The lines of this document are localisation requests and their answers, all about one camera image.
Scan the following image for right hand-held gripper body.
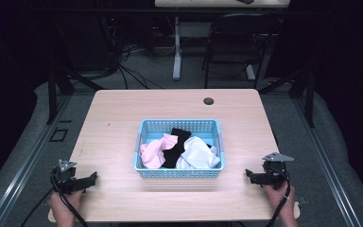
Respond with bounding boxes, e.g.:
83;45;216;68
252;151;295;191

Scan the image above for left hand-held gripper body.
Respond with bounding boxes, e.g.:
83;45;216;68
50;159;89;195

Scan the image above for person's left hand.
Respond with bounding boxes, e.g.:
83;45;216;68
48;187;85;221

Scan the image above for person's right hand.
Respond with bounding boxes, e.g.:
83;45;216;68
263;183;297;218

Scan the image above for white sock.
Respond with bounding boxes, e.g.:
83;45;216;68
175;135;221;169

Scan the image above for pink sock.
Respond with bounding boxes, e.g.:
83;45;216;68
139;132;180;169

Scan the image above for blue plastic basket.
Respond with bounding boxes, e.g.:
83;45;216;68
133;118;226;180

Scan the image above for black sock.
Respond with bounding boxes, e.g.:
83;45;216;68
161;127;192;169

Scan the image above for black folding chair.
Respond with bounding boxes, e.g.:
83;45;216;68
201;12;278;90

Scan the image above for white desk leg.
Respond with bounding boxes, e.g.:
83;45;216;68
172;16;183;81

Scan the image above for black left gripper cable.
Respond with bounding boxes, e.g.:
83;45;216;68
19;166;90;227

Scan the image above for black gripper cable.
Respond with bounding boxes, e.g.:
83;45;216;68
265;166;292;227
19;166;90;227

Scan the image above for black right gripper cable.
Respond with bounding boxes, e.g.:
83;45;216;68
265;166;292;227

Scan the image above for black metal frame stand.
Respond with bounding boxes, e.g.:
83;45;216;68
258;67;316;129
45;64;105;126

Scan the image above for bundle of floor cables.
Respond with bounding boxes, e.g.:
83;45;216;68
100;15;168;91

